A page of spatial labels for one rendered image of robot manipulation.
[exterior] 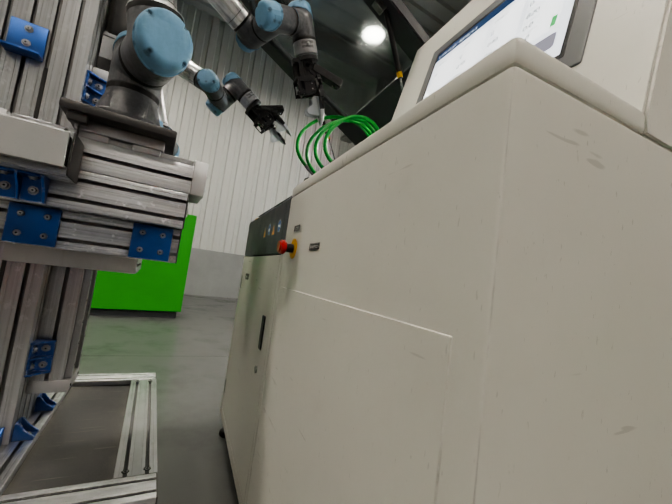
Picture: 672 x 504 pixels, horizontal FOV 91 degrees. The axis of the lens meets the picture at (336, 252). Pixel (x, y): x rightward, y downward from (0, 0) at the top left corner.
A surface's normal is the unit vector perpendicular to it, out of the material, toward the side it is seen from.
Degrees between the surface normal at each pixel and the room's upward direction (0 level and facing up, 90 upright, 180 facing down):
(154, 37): 97
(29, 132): 90
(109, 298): 90
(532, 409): 90
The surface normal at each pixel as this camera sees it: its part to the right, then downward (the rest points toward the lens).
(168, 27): 0.72, 0.17
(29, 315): 0.48, -0.01
